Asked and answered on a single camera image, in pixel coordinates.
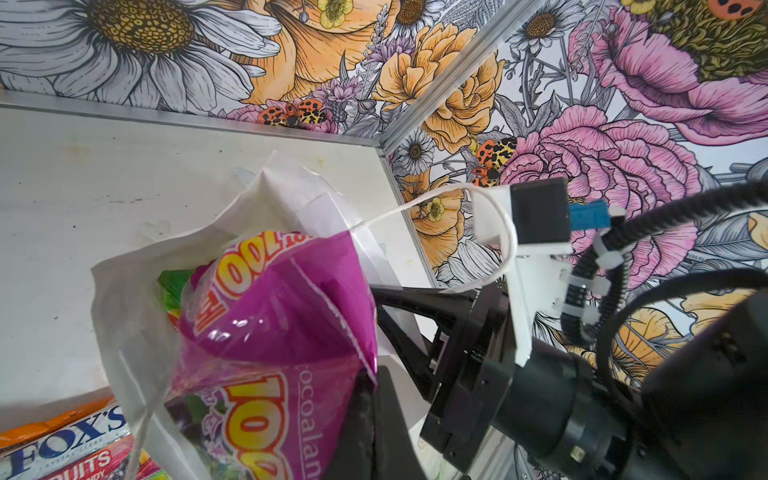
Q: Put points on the orange Fox's fruits candy bag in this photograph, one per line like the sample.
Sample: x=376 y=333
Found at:
x=90 y=442

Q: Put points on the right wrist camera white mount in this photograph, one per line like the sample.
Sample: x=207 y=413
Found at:
x=530 y=222

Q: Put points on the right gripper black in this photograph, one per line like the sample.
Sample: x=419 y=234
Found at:
x=459 y=350

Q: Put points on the magenta chocolate snack bag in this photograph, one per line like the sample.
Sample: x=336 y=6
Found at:
x=273 y=336

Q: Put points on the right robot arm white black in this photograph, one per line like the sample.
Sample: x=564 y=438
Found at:
x=700 y=414

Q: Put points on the white paper gift bag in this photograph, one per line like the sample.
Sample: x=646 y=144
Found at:
x=139 y=342

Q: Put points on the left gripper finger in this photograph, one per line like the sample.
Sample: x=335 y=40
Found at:
x=374 y=442

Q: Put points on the green Lay's chips bag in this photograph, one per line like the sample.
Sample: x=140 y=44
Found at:
x=172 y=284

